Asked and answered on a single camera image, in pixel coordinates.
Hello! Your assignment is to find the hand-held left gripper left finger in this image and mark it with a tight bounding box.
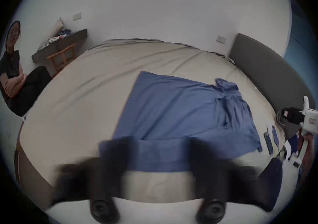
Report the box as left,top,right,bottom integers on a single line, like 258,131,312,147
53,137,136,223

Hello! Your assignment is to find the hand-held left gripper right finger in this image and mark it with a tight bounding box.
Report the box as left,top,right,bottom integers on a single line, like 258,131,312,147
190,140,274,223

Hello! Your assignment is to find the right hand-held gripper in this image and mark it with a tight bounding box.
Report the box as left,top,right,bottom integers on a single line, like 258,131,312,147
281,96,318,169

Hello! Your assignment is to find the dark blue shirt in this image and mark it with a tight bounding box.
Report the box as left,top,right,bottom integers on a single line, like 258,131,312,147
98,71,263,172

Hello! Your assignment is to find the person's right hand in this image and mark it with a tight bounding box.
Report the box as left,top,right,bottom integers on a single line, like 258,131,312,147
302,133,318,170

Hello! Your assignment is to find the dark blue phone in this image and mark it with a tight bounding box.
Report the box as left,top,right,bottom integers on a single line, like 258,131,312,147
271,126,279,145
263,132,274,155

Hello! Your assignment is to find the dark grey padded headboard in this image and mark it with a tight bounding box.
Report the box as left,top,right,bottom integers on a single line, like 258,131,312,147
229,33,316,111

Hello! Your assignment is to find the bed with beige sheet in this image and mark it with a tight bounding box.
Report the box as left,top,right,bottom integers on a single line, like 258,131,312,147
15,39,298,208

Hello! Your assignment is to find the orange wooden chair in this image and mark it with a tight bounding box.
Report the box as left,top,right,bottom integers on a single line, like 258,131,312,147
47,43,76,74

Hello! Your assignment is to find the dark desk with clutter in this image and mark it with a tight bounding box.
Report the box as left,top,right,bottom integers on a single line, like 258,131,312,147
31,18,88,64

